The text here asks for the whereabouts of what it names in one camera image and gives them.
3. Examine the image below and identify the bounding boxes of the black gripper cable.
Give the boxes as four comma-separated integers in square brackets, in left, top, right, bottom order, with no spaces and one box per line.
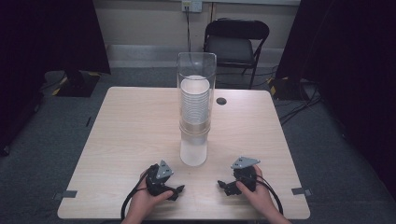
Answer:
[120,163,157,221]
[242,175,285,217]

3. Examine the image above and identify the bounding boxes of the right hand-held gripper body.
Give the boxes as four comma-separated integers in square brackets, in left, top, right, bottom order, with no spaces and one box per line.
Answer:
[230,156,262,193]

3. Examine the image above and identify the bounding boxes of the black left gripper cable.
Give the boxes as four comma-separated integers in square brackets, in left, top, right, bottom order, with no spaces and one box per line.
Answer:
[120,163,157,221]

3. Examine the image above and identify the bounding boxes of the person's right hand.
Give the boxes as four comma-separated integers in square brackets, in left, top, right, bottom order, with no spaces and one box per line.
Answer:
[234,164,277,217]

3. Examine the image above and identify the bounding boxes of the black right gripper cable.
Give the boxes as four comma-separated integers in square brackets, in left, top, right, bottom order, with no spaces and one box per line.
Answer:
[242,175,285,217]

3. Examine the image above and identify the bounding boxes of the black folding chair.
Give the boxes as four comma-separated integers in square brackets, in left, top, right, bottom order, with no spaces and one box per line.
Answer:
[203,18,271,91]

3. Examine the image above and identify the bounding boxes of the clear cup dispenser tube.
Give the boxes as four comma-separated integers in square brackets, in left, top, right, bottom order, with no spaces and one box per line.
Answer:
[176,51,218,168]

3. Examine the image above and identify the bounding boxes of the black floor cables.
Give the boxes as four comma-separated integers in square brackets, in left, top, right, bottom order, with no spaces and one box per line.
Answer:
[278,78,323,127]

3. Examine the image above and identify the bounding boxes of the black wall outlet cable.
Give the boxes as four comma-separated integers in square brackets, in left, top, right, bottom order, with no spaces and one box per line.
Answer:
[185,6,192,53]

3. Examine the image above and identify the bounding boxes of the person's left hand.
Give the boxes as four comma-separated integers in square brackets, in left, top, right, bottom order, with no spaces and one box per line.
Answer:
[128,169,175,217]

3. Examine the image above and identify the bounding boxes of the stack of white cups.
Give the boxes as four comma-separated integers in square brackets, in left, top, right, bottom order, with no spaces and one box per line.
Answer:
[179,75,211,126]

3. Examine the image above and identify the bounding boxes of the black curtain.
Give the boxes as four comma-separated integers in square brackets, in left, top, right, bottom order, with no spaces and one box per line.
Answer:
[0,0,112,157]
[275,0,396,200]

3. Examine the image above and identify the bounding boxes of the grey tape strip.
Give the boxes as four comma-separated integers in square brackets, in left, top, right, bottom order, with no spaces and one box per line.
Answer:
[51,189,78,202]
[290,187,313,197]

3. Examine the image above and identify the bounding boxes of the white wall outlet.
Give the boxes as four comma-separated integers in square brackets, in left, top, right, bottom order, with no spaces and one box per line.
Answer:
[181,0,204,14]

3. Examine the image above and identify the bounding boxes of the black stand base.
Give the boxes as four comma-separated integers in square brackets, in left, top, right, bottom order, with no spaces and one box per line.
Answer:
[268,76,312,101]
[55,70,102,98]

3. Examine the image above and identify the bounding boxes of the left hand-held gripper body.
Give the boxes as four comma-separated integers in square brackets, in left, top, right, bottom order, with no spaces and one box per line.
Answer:
[145,160,176,198]

